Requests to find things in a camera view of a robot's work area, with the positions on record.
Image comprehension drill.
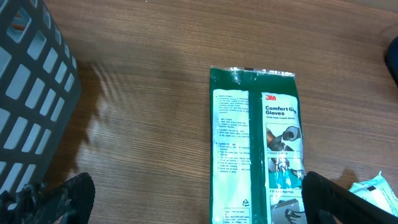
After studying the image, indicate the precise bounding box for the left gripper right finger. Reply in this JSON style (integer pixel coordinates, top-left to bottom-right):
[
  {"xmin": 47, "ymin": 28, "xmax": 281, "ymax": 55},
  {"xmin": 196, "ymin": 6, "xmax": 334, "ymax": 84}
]
[{"xmin": 302, "ymin": 171, "xmax": 397, "ymax": 224}]

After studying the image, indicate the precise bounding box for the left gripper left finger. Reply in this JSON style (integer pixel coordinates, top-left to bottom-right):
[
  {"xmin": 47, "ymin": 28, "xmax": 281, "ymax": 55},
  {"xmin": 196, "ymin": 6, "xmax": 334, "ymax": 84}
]
[{"xmin": 1, "ymin": 172, "xmax": 95, "ymax": 224}]

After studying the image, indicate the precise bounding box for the mint green wipes packet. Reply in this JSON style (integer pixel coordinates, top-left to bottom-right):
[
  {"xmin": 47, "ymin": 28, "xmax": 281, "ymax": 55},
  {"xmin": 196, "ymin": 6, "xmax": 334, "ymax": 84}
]
[{"xmin": 349, "ymin": 170, "xmax": 398, "ymax": 216}]

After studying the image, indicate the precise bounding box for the green 3M gloves packet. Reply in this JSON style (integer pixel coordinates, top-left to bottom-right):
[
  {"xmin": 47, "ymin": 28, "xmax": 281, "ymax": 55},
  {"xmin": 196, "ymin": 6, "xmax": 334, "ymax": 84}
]
[{"xmin": 209, "ymin": 67, "xmax": 307, "ymax": 224}]

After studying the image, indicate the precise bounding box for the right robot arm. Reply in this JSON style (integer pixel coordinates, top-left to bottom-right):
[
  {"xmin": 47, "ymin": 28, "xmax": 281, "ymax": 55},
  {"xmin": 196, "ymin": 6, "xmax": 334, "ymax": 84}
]
[{"xmin": 384, "ymin": 37, "xmax": 398, "ymax": 85}]

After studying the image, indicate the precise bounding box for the grey plastic mesh basket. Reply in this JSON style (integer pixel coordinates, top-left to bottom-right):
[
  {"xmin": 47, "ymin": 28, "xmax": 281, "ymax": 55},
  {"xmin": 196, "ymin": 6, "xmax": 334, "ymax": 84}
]
[{"xmin": 1, "ymin": 0, "xmax": 81, "ymax": 194}]

